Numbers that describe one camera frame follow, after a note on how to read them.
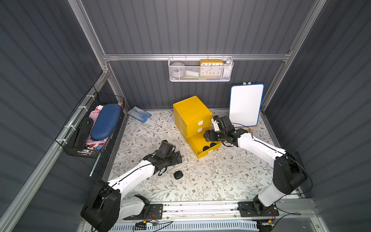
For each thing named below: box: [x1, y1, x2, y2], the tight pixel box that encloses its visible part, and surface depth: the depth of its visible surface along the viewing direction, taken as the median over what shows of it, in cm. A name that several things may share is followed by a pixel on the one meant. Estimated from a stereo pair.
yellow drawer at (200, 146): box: [186, 133, 223, 160], surface depth 98 cm
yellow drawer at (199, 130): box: [186, 124, 212, 139], surface depth 95 cm
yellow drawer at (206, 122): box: [186, 113, 213, 132], surface depth 89 cm
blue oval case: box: [90, 103, 123, 141], surface depth 69 cm
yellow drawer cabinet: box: [172, 95, 222, 160], surface depth 93 cm
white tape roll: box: [170, 61, 186, 79], surface depth 89 cm
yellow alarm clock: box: [199, 58, 225, 78], surface depth 91 cm
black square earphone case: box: [173, 170, 184, 180], surface depth 86 cm
